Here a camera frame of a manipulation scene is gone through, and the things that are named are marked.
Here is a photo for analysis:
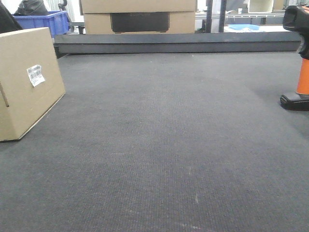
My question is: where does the dark jacket person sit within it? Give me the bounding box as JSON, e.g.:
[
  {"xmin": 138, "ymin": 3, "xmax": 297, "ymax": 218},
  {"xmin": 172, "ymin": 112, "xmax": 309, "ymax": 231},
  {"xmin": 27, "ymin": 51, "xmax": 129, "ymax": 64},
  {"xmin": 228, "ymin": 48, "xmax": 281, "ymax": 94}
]
[{"xmin": 0, "ymin": 2, "xmax": 23, "ymax": 33}]

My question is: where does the blue bin in background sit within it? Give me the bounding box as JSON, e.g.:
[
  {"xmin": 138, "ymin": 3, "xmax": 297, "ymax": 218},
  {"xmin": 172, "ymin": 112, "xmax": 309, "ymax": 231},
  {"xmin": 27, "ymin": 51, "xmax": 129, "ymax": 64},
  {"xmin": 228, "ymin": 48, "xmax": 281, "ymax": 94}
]
[{"xmin": 14, "ymin": 11, "xmax": 69, "ymax": 38}]

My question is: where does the large cardboard box background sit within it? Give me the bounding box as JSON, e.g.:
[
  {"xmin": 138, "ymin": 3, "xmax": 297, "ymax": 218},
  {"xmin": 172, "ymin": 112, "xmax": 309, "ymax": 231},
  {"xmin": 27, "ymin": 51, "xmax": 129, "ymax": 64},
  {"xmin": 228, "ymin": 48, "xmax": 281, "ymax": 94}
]
[{"xmin": 81, "ymin": 0, "xmax": 196, "ymax": 34}]

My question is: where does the light blue tray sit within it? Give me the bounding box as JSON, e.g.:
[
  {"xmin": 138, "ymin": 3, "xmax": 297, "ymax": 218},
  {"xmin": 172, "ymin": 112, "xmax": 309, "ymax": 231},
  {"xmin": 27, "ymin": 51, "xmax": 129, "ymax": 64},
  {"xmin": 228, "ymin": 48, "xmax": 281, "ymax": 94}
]
[{"xmin": 227, "ymin": 24, "xmax": 260, "ymax": 32}]

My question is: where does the black orange barcode scanner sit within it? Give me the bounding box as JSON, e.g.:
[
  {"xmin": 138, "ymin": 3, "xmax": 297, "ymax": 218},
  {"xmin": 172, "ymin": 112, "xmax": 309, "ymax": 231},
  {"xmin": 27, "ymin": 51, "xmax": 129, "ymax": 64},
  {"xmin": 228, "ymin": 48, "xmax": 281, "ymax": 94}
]
[{"xmin": 280, "ymin": 4, "xmax": 309, "ymax": 111}]

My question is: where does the black conveyor end rail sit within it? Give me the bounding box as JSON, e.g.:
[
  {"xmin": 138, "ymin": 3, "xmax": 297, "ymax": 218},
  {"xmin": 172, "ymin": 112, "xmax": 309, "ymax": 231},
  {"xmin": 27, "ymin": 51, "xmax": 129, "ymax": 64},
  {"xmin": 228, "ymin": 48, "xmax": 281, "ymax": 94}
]
[{"xmin": 55, "ymin": 31, "xmax": 301, "ymax": 54}]

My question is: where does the brown cardboard package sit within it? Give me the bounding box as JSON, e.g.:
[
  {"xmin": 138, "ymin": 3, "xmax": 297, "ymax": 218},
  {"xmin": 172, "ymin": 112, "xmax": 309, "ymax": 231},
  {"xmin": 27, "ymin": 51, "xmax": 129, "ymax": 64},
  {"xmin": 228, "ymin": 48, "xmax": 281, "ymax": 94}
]
[{"xmin": 0, "ymin": 28, "xmax": 65, "ymax": 142}]

